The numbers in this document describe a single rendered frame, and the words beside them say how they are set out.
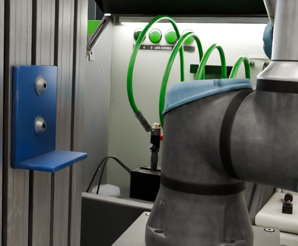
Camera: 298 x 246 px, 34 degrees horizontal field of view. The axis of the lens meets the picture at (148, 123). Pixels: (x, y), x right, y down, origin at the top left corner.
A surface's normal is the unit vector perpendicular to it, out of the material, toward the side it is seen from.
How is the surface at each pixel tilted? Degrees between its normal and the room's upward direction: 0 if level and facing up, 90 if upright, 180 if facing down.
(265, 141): 86
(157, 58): 90
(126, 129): 90
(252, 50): 90
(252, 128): 75
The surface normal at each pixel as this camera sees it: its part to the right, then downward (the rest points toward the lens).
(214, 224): 0.14, -0.18
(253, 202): -0.25, -0.67
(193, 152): -0.48, 0.24
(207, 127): -0.63, -0.16
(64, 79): 0.96, 0.08
